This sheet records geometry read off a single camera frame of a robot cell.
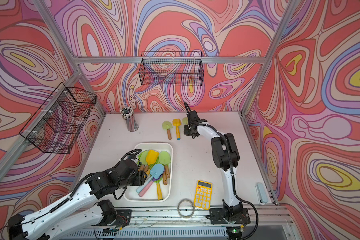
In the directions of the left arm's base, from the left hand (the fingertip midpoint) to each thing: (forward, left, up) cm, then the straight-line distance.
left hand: (146, 177), depth 76 cm
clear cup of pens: (+39, +17, +7) cm, 43 cm away
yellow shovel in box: (+17, 0, -9) cm, 19 cm away
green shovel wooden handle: (+44, -7, -9) cm, 45 cm away
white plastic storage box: (+13, -3, -9) cm, 16 cm away
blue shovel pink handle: (+6, -3, -9) cm, 11 cm away
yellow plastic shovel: (+46, -15, -9) cm, 49 cm away
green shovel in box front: (-4, -6, -9) cm, 12 cm away
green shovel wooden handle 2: (+45, -21, -6) cm, 50 cm away
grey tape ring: (-12, -16, -10) cm, 23 cm away
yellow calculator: (-5, -30, -10) cm, 32 cm away
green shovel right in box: (+16, -7, -10) cm, 20 cm away
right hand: (+33, -23, -8) cm, 41 cm away
